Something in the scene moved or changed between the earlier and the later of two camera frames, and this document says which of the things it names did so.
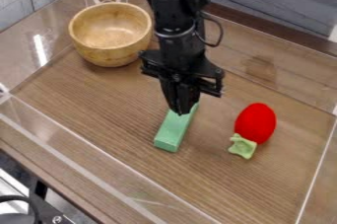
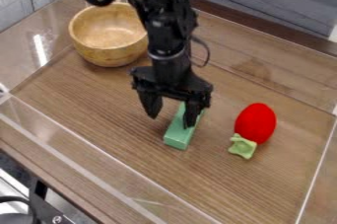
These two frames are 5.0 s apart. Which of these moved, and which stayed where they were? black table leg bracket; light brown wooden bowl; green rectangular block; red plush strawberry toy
Moved: green rectangular block
Stayed: light brown wooden bowl; black table leg bracket; red plush strawberry toy
